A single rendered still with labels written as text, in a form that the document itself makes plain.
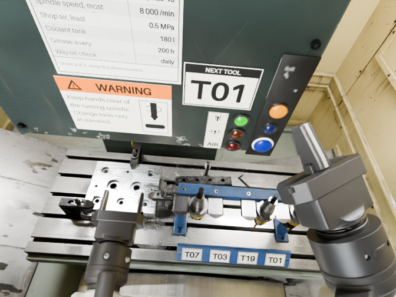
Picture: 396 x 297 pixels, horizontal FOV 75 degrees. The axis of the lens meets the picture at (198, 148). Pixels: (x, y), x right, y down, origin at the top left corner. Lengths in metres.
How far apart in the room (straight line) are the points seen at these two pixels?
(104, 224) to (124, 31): 0.44
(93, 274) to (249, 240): 0.73
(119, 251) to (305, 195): 0.41
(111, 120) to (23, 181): 1.27
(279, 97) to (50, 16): 0.29
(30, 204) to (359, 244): 1.49
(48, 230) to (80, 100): 0.91
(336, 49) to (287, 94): 1.32
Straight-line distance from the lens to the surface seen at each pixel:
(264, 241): 1.19
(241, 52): 0.32
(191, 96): 0.36
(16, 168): 1.70
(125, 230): 0.63
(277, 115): 0.39
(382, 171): 1.36
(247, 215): 0.86
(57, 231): 1.24
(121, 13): 0.31
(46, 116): 0.47
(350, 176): 0.36
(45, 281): 1.51
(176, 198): 0.85
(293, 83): 0.36
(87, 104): 0.41
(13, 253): 1.55
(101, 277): 0.57
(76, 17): 0.33
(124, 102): 0.39
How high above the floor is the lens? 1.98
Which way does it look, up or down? 53 degrees down
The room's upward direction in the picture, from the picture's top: 7 degrees clockwise
